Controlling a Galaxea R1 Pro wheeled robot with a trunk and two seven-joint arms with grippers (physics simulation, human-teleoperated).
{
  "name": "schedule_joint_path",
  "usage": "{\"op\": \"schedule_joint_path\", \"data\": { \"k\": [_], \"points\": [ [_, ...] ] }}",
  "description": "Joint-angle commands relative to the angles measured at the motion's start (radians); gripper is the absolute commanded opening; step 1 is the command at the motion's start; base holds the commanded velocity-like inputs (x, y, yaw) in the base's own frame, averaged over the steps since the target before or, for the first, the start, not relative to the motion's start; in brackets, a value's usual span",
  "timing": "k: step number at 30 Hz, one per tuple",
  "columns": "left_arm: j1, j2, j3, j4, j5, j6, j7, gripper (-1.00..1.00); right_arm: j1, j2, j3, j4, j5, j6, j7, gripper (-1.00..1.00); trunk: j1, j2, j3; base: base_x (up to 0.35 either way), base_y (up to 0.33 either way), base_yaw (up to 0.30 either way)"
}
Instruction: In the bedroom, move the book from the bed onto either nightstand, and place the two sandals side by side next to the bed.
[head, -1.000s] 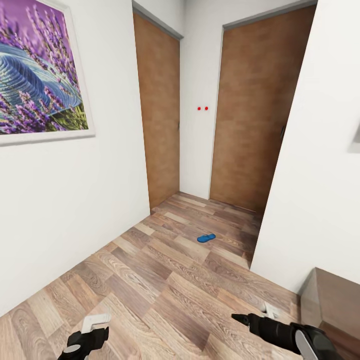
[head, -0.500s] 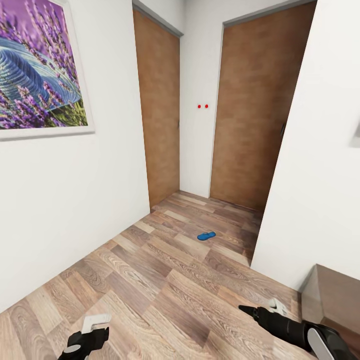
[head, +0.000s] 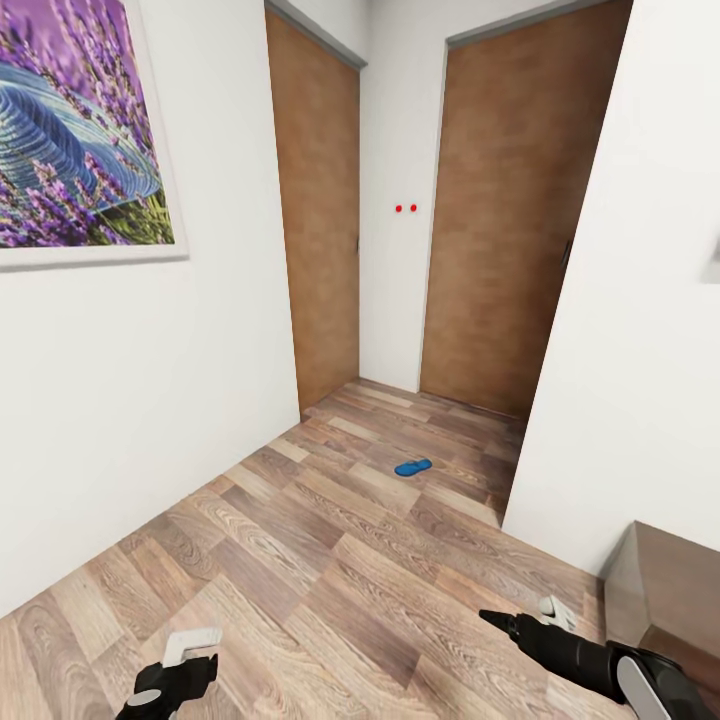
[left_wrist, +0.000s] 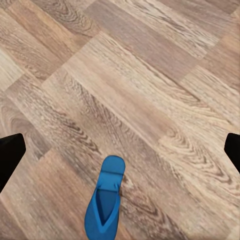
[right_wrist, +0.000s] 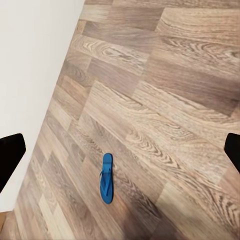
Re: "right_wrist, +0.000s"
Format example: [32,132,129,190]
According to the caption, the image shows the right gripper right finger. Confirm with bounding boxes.
[224,133,240,173]

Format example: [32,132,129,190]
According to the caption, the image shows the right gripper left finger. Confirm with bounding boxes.
[0,133,26,194]

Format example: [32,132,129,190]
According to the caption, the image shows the sandal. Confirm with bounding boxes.
[100,154,113,204]

